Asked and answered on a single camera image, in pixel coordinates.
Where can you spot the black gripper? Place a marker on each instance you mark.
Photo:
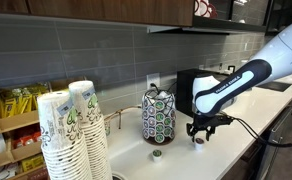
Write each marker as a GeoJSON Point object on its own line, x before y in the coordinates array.
{"type": "Point", "coordinates": [209, 124]}

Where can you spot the red lid coffee pod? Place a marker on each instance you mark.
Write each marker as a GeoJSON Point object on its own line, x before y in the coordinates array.
{"type": "Point", "coordinates": [198, 144]}

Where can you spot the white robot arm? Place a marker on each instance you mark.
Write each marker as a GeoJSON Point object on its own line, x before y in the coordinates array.
{"type": "Point", "coordinates": [210, 96]}

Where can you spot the green lid coffee pod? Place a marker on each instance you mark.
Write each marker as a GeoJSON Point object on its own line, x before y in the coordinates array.
{"type": "Point", "coordinates": [157, 155]}

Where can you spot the white outlet behind rack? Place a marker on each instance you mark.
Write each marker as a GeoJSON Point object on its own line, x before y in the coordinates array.
{"type": "Point", "coordinates": [153, 80]}

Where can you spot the white round cup tray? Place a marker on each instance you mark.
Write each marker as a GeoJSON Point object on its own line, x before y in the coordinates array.
{"type": "Point", "coordinates": [119, 176]}

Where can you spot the rear paper cup stack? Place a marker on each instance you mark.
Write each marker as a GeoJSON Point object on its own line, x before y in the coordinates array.
{"type": "Point", "coordinates": [92, 123]}

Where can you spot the paper cup stack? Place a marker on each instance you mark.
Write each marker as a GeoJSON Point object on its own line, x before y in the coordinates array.
{"type": "Point", "coordinates": [92, 123]}
{"type": "Point", "coordinates": [62, 141]}

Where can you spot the front paper cup stack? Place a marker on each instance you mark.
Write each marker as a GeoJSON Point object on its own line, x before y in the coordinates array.
{"type": "Point", "coordinates": [62, 141]}

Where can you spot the wire coffee pod rack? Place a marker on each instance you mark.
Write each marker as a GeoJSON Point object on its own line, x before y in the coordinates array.
{"type": "Point", "coordinates": [158, 117]}

